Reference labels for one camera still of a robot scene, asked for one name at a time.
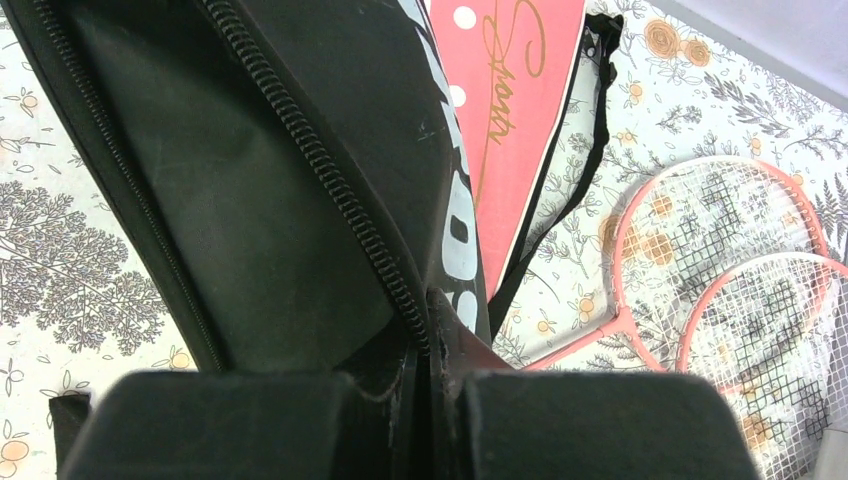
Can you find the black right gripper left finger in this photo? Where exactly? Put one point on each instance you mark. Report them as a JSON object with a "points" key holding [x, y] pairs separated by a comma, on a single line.
{"points": [[160, 425]]}

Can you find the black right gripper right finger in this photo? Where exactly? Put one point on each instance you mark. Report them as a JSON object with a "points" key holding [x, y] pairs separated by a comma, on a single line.
{"points": [[490, 421]]}

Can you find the black Crossway racket bag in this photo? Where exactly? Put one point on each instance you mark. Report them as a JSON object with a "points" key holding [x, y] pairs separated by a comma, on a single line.
{"points": [[289, 177]]}

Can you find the floral table mat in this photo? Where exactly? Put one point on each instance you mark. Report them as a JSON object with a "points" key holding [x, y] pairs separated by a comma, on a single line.
{"points": [[662, 99]]}

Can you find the pink racket white grip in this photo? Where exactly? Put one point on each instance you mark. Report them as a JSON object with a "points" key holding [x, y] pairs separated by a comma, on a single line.
{"points": [[770, 335], [680, 232]]}

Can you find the pink racket bag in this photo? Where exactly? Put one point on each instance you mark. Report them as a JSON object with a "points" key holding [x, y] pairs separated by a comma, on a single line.
{"points": [[509, 66]]}

